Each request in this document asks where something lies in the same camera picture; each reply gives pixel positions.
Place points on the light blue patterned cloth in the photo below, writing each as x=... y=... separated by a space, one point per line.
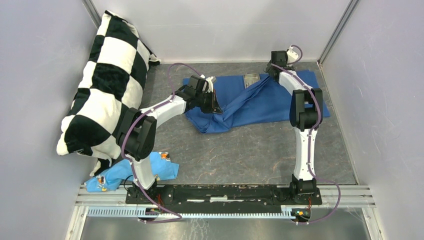
x=110 y=179

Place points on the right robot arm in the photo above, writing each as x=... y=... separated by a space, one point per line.
x=305 y=115

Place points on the blue surgical drape cloth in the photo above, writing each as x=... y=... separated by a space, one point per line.
x=262 y=102

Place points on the aluminium frame rail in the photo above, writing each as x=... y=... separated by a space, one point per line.
x=352 y=196

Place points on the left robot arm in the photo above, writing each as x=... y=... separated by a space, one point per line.
x=137 y=131

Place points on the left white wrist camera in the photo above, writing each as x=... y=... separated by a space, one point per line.
x=209 y=84

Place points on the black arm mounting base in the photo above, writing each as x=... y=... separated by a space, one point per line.
x=223 y=199

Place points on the metal instrument tray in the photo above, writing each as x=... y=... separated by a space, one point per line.
x=250 y=79

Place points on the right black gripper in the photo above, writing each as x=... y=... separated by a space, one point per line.
x=268 y=67

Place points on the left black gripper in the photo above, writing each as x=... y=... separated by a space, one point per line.
x=214 y=107

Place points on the white slotted cable duct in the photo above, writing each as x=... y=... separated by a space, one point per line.
x=145 y=213

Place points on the black white checkered pillow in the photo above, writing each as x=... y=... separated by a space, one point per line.
x=113 y=82

